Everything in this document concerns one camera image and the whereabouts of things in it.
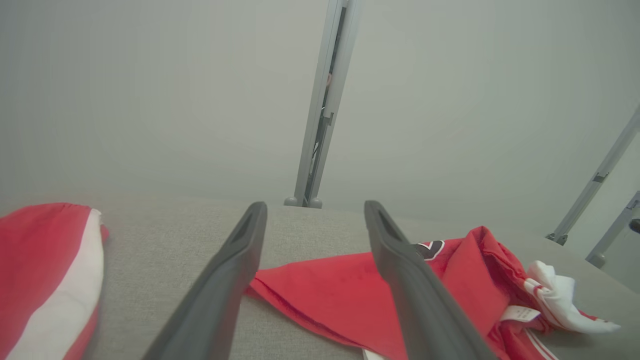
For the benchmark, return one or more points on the red shirt with white sleeves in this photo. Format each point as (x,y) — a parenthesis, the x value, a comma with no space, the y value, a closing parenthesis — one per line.
(340,295)

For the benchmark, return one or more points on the grey partition post with bracket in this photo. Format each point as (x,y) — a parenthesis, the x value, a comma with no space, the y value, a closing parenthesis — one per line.
(600,175)

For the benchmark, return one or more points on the grey partition post with feet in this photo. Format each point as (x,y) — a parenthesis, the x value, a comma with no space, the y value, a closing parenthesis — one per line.
(320,125)

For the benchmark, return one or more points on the red shorts with white stripe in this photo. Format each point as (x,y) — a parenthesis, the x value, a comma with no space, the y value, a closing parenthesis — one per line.
(30,265)

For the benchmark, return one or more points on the grey wheeled cart leg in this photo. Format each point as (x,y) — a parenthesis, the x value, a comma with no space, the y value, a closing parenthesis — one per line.
(596,258)

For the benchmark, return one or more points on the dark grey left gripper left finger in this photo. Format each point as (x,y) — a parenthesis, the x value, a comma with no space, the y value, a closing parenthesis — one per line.
(215,305)

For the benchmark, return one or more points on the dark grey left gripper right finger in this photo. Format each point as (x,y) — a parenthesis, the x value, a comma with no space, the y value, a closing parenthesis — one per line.
(425,310)

